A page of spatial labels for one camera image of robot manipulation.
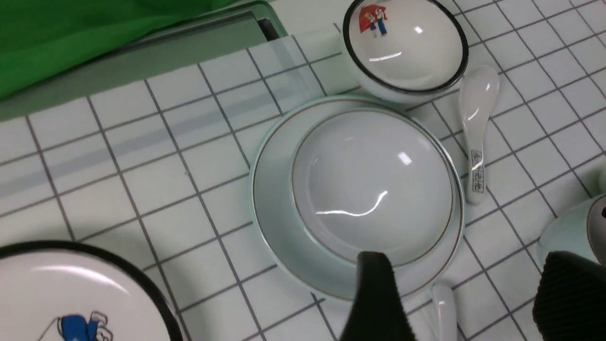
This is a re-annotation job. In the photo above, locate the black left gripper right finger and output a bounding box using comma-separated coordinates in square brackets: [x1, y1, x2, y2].
[532, 251, 606, 341]

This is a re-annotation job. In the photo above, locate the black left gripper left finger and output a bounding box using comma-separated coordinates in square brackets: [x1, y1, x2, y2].
[339, 251, 417, 341]

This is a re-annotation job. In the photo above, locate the plain white ceramic spoon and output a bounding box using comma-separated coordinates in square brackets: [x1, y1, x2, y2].
[431, 283, 458, 341]

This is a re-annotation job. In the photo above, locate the pale green cup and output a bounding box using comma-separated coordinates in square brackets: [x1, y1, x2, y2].
[537, 194, 606, 266]

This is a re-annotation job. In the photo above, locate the pale green bowl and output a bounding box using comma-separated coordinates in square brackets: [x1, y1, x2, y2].
[289, 107, 457, 268]

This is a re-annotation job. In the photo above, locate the pale green plate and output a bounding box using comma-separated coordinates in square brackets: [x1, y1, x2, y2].
[250, 95, 465, 304]

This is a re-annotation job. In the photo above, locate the white spoon with label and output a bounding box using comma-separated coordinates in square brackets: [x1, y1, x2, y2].
[459, 65, 500, 205]

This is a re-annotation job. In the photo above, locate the black-rimmed illustrated bowl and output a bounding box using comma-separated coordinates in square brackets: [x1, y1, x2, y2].
[341, 0, 469, 104]

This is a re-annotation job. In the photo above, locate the black-rimmed illustrated plate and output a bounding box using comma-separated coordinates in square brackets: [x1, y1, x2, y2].
[0, 240, 184, 341]

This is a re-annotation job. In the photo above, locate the green backdrop cloth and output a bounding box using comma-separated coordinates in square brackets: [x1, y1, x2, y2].
[0, 0, 232, 99]

